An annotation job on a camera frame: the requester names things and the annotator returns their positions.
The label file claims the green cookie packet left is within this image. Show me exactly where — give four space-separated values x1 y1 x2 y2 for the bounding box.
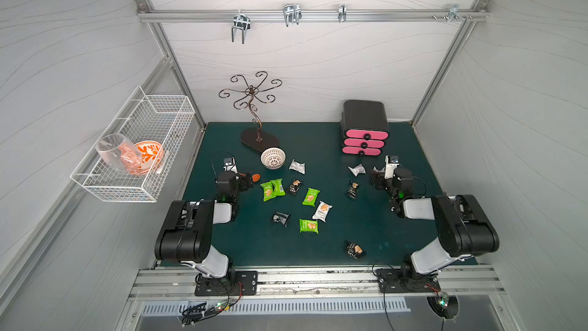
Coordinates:
260 182 276 202

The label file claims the metal hook clamp middle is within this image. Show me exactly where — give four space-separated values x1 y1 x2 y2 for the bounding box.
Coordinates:
283 4 302 27

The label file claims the clear glass cup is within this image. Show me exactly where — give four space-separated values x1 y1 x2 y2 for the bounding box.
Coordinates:
95 133 142 173

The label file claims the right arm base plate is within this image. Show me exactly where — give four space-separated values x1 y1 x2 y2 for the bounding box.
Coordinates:
372 268 441 294

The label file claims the black cookie packet bottom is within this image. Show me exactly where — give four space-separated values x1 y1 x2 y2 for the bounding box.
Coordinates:
345 241 366 259

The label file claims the black pink drawer cabinet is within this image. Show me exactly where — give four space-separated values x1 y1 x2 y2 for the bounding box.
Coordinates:
340 100 389 148

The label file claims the white wire wall basket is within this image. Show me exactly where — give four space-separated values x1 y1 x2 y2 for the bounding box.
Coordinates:
70 87 194 202

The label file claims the metal hook clamp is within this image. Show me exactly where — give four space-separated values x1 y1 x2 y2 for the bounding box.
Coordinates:
231 13 251 44
283 4 302 27

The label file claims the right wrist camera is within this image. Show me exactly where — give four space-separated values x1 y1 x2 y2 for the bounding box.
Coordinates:
384 155 400 179

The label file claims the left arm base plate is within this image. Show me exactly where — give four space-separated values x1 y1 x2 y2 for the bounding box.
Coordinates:
194 271 258 297

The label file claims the green cookie packet lower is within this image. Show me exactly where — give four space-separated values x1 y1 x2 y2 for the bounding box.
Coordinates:
299 219 319 234

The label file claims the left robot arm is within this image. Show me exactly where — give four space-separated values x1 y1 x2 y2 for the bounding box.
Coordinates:
154 170 254 279

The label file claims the orange patterned bowl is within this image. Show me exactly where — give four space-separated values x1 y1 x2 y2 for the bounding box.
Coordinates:
119 140 165 176

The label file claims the small metal hook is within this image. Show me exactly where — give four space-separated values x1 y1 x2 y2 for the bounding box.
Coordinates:
338 4 347 23

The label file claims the metal hook clamp left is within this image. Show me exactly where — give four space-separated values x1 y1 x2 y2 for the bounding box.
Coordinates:
231 13 251 44

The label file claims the green cookie packet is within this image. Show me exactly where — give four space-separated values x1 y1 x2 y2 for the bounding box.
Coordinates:
271 179 286 196
299 219 319 234
260 182 276 202
303 188 320 207

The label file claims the green cookie packet centre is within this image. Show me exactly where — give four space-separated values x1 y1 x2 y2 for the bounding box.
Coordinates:
303 188 320 207

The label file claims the horizontal aluminium rail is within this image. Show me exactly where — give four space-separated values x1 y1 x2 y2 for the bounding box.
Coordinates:
138 9 491 24

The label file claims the pink top drawer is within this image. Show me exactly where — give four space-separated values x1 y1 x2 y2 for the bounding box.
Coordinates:
345 130 389 140

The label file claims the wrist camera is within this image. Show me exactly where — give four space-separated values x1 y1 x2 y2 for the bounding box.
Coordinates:
384 155 400 179
224 157 238 173

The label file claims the pink drawer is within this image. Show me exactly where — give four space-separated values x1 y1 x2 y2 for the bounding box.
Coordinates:
345 130 389 140
341 146 381 156
343 138 385 149

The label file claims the metal scroll jewelry stand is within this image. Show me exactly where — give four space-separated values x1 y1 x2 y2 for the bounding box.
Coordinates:
218 70 283 153

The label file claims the white vent grille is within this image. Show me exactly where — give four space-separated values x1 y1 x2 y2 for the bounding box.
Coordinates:
141 297 411 317

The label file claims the pink bottom drawer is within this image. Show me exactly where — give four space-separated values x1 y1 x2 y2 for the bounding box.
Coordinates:
341 146 381 156

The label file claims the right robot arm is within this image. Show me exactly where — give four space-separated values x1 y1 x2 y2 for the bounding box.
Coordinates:
370 163 500 280

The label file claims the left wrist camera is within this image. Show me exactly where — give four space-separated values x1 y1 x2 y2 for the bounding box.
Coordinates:
224 157 238 173

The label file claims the metal bracket right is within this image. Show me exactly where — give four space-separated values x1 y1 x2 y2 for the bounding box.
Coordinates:
432 5 473 24

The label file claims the black cookie packet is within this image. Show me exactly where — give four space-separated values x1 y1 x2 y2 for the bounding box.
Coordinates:
345 241 366 259
345 181 360 201
288 179 303 196
272 211 290 227

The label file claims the white woven basket bowl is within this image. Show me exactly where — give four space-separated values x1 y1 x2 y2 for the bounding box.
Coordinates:
260 147 286 170

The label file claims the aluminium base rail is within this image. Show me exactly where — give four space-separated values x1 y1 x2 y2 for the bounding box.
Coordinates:
128 264 506 301

